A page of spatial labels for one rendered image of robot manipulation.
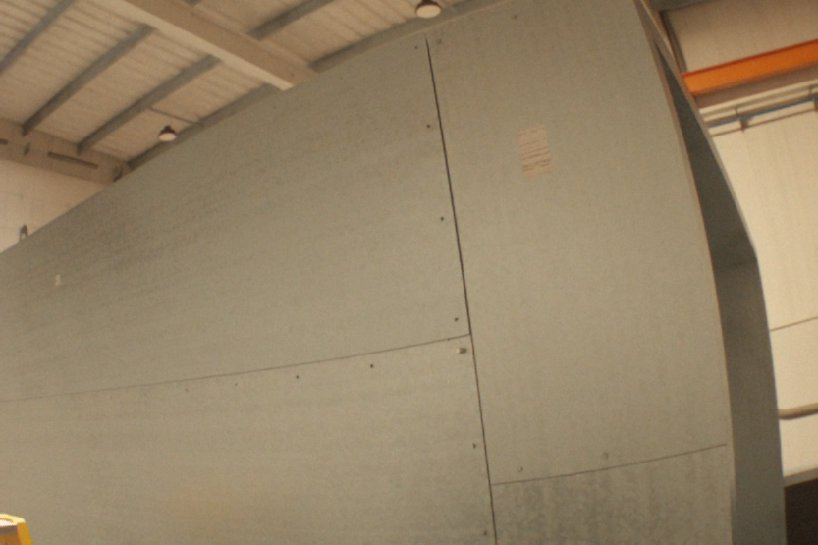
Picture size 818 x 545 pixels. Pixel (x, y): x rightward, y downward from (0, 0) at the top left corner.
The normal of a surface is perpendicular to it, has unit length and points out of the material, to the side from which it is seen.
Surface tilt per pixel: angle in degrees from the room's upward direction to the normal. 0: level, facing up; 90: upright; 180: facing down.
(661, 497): 90
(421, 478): 90
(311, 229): 90
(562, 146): 90
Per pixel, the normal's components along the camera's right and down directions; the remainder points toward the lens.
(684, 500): -0.52, -0.14
